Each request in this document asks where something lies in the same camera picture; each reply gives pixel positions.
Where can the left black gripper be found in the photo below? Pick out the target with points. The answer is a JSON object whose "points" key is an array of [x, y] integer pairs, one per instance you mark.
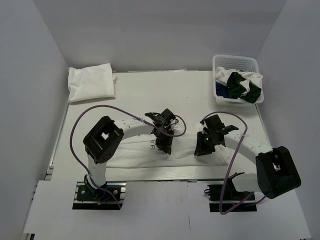
{"points": [[166, 146]]}

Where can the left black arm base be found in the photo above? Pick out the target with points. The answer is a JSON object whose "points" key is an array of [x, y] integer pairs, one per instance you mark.
{"points": [[84, 199]]}

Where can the white graphic t shirt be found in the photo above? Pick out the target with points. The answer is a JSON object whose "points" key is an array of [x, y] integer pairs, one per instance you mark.
{"points": [[141, 152]]}

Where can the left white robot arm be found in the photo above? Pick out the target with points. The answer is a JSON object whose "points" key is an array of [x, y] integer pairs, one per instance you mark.
{"points": [[104, 138]]}

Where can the dark green white t shirt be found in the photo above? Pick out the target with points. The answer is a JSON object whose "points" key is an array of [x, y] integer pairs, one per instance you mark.
{"points": [[242, 85]]}

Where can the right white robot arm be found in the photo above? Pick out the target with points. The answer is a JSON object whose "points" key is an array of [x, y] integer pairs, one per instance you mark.
{"points": [[276, 173]]}

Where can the blue t shirt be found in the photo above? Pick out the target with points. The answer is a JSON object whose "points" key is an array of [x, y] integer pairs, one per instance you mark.
{"points": [[221, 90]]}

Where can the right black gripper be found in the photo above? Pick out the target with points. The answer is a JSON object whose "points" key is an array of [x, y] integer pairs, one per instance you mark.
{"points": [[201, 149]]}

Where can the white plastic laundry basket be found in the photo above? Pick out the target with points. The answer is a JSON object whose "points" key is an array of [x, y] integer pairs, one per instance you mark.
{"points": [[242, 63]]}

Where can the folded white t shirt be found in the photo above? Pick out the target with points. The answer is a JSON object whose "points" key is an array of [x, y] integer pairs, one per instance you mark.
{"points": [[91, 82]]}

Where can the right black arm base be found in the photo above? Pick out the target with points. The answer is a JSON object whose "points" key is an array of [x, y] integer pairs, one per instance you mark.
{"points": [[230, 198]]}

